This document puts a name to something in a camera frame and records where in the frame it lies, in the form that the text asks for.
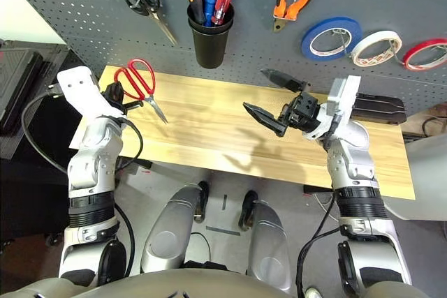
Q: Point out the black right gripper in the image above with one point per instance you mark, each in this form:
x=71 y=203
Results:
x=304 y=113

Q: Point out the black plastic cup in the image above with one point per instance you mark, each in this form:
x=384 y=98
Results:
x=209 y=50

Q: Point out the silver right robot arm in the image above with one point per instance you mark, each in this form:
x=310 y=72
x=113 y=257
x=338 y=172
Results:
x=349 y=158

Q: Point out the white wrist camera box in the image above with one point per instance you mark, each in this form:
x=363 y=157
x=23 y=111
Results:
x=344 y=99
x=80 y=88

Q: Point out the silver left robot leg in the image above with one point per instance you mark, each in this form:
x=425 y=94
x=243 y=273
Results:
x=167 y=235

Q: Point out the black table leg bracket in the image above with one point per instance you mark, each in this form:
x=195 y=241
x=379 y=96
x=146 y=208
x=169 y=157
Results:
x=314 y=190
x=143 y=163

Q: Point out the red tape roll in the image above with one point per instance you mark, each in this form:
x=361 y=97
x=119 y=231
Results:
x=426 y=43

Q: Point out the blue tape roll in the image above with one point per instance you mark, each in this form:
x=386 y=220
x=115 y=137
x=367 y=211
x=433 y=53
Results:
x=307 y=41

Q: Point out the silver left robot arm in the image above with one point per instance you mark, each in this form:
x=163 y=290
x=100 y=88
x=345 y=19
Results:
x=94 y=151

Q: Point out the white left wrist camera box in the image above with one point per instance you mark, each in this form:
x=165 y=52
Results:
x=80 y=88

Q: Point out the grey robot torso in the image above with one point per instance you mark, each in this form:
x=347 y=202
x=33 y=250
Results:
x=174 y=287

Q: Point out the silver right robot leg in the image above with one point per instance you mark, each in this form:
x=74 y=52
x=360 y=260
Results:
x=269 y=252

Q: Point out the silver robot leg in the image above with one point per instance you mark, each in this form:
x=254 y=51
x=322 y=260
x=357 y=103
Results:
x=269 y=252
x=167 y=235

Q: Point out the light grey rounded object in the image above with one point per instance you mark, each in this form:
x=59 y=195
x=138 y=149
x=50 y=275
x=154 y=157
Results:
x=426 y=179

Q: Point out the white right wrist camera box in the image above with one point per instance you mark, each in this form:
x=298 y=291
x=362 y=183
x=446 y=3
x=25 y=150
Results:
x=344 y=99

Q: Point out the white tape roll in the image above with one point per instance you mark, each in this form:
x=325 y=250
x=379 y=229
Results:
x=377 y=34

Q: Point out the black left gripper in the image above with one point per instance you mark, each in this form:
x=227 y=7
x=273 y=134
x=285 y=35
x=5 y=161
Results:
x=125 y=106

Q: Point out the grey metal pegboard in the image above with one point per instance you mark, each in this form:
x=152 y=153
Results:
x=251 y=15

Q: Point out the black plastic tool case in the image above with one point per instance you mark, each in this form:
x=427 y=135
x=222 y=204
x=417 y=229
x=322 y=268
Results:
x=17 y=74

